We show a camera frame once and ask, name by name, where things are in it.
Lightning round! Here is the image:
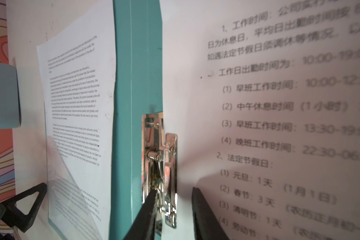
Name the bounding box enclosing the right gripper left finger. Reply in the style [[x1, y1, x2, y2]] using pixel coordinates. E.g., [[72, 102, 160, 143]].
[[124, 190, 158, 240]]

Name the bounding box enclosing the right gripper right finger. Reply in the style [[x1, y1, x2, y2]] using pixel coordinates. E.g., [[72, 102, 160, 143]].
[[192, 188, 229, 240]]

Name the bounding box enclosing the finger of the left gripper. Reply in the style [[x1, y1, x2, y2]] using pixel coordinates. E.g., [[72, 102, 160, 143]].
[[0, 182, 48, 234]]

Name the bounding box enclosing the metal folder clip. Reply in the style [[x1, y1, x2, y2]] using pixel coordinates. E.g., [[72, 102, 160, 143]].
[[142, 113, 178, 234]]

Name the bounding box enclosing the printed paper sheet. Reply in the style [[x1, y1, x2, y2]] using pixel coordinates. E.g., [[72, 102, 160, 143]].
[[160, 1, 360, 240], [37, 1, 117, 240]]

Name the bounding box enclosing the teal folder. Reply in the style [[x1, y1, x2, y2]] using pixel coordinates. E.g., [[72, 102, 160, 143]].
[[107, 1, 162, 240]]

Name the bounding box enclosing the grey white stapler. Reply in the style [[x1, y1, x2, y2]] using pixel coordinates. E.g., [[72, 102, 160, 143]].
[[0, 63, 21, 130]]

